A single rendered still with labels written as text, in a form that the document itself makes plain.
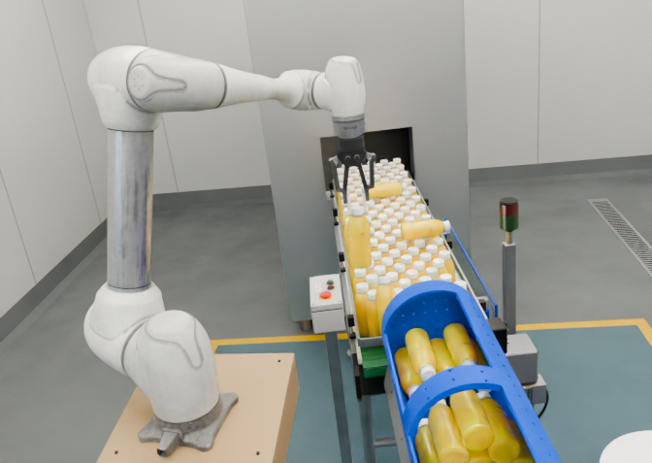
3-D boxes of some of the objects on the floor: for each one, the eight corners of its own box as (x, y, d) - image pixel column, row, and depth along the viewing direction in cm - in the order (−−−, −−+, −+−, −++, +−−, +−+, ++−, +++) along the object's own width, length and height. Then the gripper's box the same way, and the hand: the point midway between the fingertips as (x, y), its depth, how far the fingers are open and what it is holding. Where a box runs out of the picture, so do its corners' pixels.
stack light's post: (506, 489, 259) (505, 246, 218) (504, 482, 263) (502, 241, 222) (516, 488, 259) (516, 245, 218) (513, 481, 263) (512, 240, 222)
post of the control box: (352, 545, 243) (322, 319, 206) (351, 536, 246) (322, 314, 209) (362, 544, 243) (335, 318, 206) (361, 535, 246) (334, 312, 209)
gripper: (320, 141, 173) (329, 220, 182) (381, 134, 173) (387, 214, 182) (319, 134, 180) (328, 212, 189) (377, 127, 180) (384, 205, 189)
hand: (356, 202), depth 184 cm, fingers closed on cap, 4 cm apart
